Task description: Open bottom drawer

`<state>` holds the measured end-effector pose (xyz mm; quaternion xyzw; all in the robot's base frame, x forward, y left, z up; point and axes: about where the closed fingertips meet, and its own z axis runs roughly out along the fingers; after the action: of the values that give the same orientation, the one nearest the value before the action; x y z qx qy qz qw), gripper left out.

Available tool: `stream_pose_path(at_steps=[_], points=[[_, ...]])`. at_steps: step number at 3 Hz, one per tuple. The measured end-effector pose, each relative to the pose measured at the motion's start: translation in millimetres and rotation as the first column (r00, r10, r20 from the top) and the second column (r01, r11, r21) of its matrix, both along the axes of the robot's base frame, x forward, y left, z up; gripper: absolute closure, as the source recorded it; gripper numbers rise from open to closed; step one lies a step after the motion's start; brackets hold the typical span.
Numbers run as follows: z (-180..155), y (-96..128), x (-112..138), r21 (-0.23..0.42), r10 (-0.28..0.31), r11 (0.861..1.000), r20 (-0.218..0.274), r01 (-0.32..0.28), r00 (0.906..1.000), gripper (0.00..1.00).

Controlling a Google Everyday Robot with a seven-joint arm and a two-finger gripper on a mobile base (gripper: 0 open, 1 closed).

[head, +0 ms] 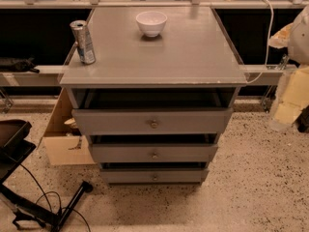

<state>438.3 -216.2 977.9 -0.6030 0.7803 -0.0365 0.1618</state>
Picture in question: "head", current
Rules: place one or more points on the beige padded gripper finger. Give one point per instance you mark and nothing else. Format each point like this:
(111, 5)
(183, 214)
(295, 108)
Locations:
(292, 94)

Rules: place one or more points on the grey drawer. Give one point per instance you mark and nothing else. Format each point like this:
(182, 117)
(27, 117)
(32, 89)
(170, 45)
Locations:
(138, 121)
(152, 152)
(154, 176)

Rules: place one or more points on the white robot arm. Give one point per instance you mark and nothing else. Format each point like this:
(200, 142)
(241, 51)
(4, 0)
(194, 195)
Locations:
(292, 94)

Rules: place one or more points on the grey drawer cabinet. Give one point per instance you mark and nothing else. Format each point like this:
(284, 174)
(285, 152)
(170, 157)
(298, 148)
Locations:
(190, 65)

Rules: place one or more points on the white ceramic bowl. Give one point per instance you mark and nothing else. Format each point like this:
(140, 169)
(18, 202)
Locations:
(151, 23)

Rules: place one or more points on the silver drink can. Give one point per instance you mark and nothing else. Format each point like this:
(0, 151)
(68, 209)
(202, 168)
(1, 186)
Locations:
(83, 38)

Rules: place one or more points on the cardboard box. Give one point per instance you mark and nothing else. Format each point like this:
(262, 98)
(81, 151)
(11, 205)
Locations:
(64, 145)

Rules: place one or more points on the black stand with tray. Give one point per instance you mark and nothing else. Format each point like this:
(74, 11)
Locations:
(21, 191)

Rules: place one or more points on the black cloth on rail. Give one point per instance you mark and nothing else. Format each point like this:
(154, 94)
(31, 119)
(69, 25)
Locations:
(17, 65)

